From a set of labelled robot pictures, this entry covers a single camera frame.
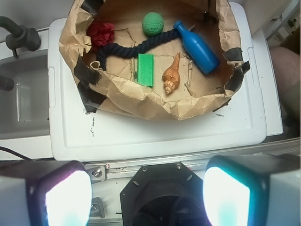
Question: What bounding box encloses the white plastic bin lid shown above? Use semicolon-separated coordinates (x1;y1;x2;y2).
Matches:
48;2;267;161

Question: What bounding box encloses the grey sink basin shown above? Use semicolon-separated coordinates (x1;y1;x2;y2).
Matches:
0;50;50;140

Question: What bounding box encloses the brown paper bag tray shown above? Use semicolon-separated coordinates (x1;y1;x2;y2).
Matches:
59;0;250;120

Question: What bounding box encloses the green rectangular block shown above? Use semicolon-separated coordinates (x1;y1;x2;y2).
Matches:
137;54;154;88

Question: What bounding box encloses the blue plastic bottle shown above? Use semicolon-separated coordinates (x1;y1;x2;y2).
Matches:
174;20;220;74

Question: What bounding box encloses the dark navy rope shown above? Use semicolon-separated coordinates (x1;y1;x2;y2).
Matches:
96;28;182;71

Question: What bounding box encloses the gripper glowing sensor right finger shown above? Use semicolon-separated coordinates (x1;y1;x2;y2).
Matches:
203;154;301;226

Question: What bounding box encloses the metal corner bracket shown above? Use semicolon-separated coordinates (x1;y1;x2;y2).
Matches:
90;197;105;218

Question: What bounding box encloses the aluminium extrusion rail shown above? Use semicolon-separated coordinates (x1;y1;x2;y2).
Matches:
85;137;301;183

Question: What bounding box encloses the red crumpled cloth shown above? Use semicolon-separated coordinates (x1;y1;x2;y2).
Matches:
87;21;115;52

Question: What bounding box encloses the grey faucet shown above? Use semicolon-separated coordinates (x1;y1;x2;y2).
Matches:
0;16;41;59

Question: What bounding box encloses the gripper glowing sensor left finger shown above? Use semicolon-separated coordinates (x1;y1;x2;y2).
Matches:
0;160;92;226

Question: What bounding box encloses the orange spiral seashell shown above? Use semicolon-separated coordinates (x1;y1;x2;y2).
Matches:
162;52;181;95

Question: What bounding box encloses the green dimpled ball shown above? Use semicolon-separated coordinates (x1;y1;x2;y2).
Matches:
142;12;164;36

